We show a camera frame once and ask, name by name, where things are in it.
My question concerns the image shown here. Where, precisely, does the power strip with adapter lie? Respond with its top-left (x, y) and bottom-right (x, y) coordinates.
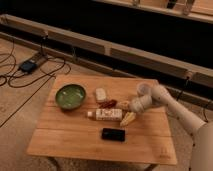
top-left (19, 52), bottom-right (47, 73)

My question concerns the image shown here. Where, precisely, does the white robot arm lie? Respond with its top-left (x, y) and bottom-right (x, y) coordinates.
top-left (120, 83), bottom-right (213, 171)

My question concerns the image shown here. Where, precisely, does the black smartphone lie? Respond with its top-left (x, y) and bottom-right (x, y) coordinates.
top-left (101, 128), bottom-right (125, 142)

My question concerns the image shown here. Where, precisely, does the white rectangular block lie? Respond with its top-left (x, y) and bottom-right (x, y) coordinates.
top-left (95, 88), bottom-right (107, 103)

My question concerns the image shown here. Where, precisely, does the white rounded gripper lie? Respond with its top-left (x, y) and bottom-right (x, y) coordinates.
top-left (116, 95), bottom-right (152, 127)

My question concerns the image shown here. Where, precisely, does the black floor cable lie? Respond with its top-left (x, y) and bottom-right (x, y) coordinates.
top-left (0, 38), bottom-right (72, 89)

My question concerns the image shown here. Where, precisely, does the green bowl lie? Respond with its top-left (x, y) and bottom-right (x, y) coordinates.
top-left (55, 84), bottom-right (86, 110)

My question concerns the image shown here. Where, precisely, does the red chili pepper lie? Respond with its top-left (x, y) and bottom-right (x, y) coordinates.
top-left (100, 100), bottom-right (117, 108)

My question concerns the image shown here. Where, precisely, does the wooden folding table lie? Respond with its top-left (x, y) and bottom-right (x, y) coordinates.
top-left (27, 75), bottom-right (177, 165)

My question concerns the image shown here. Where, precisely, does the white labelled bottle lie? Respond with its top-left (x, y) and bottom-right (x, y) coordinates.
top-left (87, 109), bottom-right (123, 121)

